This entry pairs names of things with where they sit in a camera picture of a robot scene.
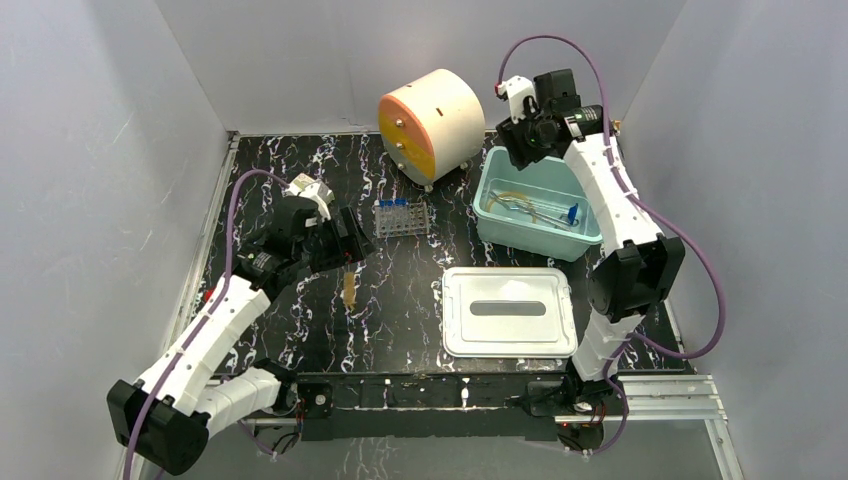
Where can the clear test tube rack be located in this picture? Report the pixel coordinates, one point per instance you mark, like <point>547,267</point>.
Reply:
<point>411,220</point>

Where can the light blue plastic bin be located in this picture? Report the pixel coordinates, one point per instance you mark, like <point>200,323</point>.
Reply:
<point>552,188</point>

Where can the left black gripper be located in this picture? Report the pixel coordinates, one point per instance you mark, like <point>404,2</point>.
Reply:
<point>342,238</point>

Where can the round cream drawer cabinet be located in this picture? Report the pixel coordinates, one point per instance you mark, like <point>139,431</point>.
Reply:
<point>431,126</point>

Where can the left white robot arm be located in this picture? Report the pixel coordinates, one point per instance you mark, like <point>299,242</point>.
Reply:
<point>169,413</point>

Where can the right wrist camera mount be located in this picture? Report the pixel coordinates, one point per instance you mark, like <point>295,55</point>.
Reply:
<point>520,94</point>

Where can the small cream cardboard box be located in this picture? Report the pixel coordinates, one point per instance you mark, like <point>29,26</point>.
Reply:
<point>316,190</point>

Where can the white bin lid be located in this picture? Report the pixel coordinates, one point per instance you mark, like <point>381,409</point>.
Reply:
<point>507,312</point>

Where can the metal crucible tongs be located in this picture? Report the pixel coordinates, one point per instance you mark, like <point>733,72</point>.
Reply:
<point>524,206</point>

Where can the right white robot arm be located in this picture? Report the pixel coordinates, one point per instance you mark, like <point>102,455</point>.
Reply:
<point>639,262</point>

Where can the tan rubber tubing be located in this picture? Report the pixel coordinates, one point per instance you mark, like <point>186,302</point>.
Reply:
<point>512,201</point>

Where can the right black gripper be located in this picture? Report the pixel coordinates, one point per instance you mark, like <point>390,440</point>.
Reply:
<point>520,156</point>

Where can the clear graduated cylinder blue base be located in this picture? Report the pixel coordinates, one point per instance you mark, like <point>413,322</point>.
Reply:
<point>560,215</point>

